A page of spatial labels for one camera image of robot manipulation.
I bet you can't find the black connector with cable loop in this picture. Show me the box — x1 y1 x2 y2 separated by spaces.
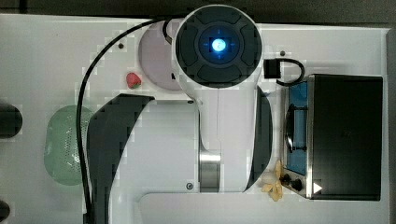
264 58 305 87

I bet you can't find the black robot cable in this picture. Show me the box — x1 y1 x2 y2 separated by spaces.
76 18 166 224

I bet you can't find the green perforated colander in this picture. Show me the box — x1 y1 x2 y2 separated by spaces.
44 105 82 186

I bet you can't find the black silver toaster oven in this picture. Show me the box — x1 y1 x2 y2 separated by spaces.
280 74 383 201

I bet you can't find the red toy strawberry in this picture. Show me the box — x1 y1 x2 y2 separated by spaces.
126 73 142 89

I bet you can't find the black frying pan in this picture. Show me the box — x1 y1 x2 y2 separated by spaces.
0 104 22 139

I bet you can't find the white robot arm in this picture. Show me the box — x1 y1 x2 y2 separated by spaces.
86 5 272 224

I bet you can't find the lilac round plate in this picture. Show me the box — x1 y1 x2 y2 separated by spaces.
138 21 181 91

